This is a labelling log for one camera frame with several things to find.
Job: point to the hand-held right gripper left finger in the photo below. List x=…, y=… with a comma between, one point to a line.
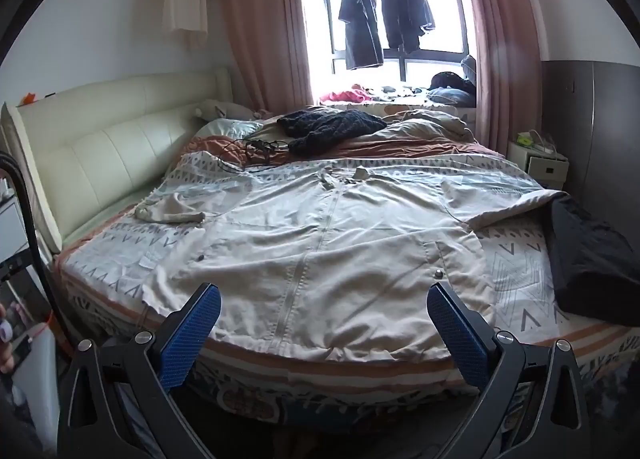
x=192, y=334

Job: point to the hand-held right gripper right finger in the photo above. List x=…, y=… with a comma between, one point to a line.
x=457, y=334

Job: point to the beige jacket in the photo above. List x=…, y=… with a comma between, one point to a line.
x=320, y=249

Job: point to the patterned bed quilt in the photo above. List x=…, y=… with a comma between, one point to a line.
x=520, y=269

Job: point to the black folded cloth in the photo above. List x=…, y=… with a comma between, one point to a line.
x=595, y=259

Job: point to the white bedside cabinet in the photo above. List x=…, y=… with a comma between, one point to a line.
x=542, y=166

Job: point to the cream padded headboard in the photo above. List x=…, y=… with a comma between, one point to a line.
x=100, y=149

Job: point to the pale green pillow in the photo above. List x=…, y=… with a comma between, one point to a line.
x=227, y=129

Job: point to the beige and orange duvet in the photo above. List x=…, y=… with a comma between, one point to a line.
x=425, y=126

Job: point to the beige plush toy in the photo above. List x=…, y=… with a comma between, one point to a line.
x=222, y=109

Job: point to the dark blue cushion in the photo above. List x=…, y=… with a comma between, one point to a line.
x=452, y=96

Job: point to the black knitted sweater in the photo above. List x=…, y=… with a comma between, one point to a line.
x=330, y=126

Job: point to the grey wardrobe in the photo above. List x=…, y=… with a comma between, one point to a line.
x=605, y=139

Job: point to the red cloth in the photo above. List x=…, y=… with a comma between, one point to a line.
x=345, y=95

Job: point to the small orange object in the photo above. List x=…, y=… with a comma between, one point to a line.
x=29, y=100

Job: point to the pink curtain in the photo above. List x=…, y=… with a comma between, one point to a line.
x=265, y=24
x=495, y=39

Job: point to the dark hanging jacket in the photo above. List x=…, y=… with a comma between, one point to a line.
x=422, y=4
x=397, y=9

